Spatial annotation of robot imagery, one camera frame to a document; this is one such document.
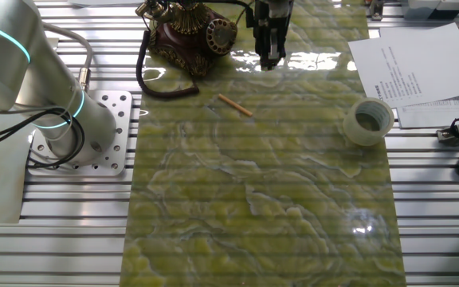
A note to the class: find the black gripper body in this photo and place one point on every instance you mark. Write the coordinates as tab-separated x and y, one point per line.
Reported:
271	24

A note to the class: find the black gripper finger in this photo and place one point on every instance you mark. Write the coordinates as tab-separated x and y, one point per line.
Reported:
281	49
264	57

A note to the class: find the antique red rotary phone base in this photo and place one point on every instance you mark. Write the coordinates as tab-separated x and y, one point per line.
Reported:
181	44

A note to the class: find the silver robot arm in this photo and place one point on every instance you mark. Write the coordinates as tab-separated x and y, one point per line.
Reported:
46	79

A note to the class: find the brass and red phone handset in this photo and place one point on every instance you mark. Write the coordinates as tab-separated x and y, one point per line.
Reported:
155	10

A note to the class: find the clear packing tape roll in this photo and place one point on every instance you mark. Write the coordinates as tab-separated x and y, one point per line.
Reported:
351	127

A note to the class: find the green marble pattern mat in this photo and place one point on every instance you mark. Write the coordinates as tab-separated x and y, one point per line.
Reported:
253	199

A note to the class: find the grey metal block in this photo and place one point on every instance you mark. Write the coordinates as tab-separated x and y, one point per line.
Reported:
432	8

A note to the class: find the printed instruction paper sheet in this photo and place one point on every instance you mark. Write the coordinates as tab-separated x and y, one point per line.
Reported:
444	60

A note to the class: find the paper sheet with table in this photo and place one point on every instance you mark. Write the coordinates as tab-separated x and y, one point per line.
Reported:
432	113

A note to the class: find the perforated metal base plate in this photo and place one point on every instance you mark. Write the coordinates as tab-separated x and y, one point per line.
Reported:
114	119

